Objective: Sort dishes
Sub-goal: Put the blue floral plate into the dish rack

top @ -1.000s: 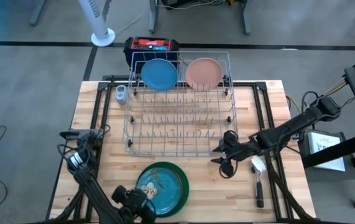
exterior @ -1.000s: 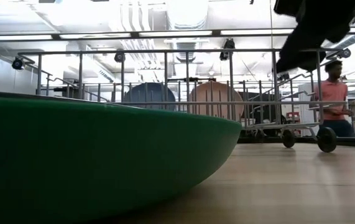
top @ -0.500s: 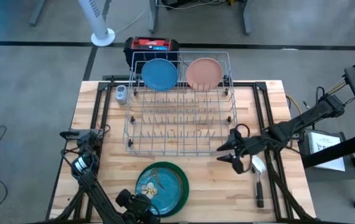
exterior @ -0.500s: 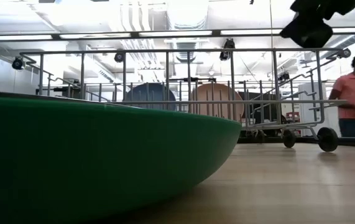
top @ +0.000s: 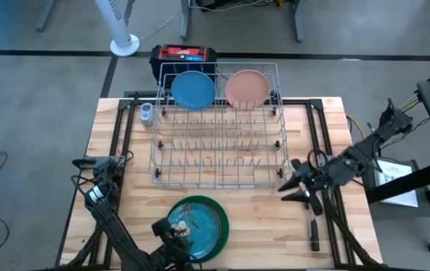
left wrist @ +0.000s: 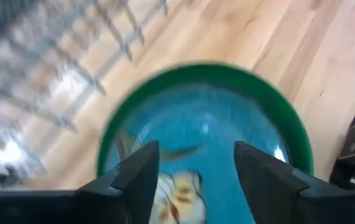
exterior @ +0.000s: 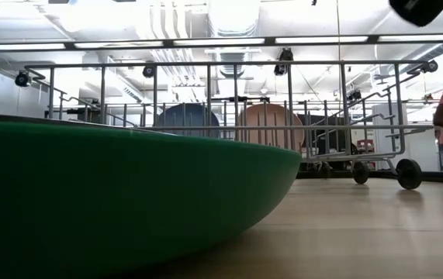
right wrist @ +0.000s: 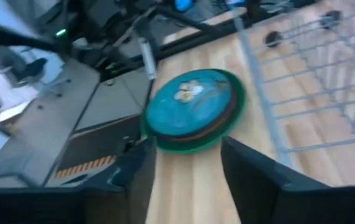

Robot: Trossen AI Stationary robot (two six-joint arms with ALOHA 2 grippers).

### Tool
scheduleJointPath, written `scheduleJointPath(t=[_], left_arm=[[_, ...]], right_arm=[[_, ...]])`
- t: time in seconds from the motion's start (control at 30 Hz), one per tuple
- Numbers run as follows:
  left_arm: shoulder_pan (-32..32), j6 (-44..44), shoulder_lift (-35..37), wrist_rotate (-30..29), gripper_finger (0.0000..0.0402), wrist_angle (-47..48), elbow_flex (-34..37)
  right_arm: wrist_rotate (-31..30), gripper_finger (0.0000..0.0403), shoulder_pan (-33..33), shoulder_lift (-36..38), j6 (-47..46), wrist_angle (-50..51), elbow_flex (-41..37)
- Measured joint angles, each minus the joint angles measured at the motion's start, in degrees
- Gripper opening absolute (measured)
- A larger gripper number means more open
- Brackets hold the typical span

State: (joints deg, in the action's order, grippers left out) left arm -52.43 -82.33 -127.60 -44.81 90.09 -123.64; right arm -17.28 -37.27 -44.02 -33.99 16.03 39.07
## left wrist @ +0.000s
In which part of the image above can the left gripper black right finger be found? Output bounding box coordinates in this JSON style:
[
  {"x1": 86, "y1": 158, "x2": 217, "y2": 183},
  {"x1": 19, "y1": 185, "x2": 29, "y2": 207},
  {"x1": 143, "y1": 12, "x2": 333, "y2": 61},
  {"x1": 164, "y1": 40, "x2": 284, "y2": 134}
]
[{"x1": 233, "y1": 141, "x2": 355, "y2": 224}]

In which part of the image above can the grey wire dish rack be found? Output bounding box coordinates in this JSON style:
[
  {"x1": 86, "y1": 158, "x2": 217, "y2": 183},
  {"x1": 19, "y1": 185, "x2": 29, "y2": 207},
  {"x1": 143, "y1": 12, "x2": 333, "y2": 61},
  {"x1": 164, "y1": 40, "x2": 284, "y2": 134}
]
[{"x1": 0, "y1": 0, "x2": 169, "y2": 190}]

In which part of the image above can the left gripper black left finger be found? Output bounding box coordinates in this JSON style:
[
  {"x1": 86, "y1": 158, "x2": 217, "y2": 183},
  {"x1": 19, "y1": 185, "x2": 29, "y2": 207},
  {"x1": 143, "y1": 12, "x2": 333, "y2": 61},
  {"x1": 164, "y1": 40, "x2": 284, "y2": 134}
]
[{"x1": 0, "y1": 140, "x2": 160, "y2": 224}]

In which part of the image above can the teal patterned plate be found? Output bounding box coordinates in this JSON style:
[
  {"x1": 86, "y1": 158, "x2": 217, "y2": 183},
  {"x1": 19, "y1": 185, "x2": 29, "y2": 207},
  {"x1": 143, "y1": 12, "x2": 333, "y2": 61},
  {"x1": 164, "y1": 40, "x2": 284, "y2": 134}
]
[{"x1": 104, "y1": 82, "x2": 290, "y2": 224}]

